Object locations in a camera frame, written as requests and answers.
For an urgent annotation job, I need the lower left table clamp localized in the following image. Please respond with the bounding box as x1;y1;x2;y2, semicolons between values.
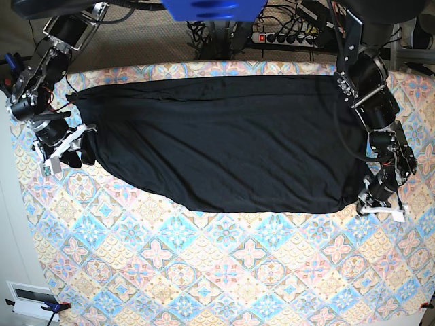
5;299;71;325

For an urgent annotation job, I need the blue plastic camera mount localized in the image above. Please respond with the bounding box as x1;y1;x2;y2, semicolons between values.
161;0;266;22

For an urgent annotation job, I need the table clamp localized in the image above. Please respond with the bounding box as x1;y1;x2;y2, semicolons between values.
1;52;24;98
421;302;434;310
5;299;71;325

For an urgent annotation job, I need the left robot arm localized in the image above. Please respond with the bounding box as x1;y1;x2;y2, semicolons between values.
328;3;417;223

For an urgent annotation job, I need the white wall outlet box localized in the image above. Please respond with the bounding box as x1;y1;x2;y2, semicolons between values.
7;281;56;321

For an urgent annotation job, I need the black long-sleeve t-shirt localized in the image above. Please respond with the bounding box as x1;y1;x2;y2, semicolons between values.
68;75;370;214

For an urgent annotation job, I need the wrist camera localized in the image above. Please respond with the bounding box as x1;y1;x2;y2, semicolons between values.
391;211;405;223
39;157;62;177

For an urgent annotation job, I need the upper left table clamp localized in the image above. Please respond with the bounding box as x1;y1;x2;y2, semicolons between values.
1;52;24;98

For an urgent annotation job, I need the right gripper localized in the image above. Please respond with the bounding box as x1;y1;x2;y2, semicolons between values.
30;112;97;163

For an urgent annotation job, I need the patterned tile tablecloth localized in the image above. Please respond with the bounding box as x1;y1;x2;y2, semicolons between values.
10;72;434;325

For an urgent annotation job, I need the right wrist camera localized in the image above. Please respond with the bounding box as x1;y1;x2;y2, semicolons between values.
39;157;62;177

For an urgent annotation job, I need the white power strip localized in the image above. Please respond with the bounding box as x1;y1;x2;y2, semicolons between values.
251;32;317;48

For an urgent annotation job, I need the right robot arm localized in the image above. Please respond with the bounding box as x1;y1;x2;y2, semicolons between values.
5;2;108;168

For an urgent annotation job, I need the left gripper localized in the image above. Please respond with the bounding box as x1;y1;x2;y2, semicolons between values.
356;168;406;216

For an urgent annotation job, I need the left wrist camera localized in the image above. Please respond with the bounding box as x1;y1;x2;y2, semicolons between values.
391;211;405;223

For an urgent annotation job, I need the lower right table clamp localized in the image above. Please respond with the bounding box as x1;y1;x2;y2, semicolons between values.
421;302;434;310

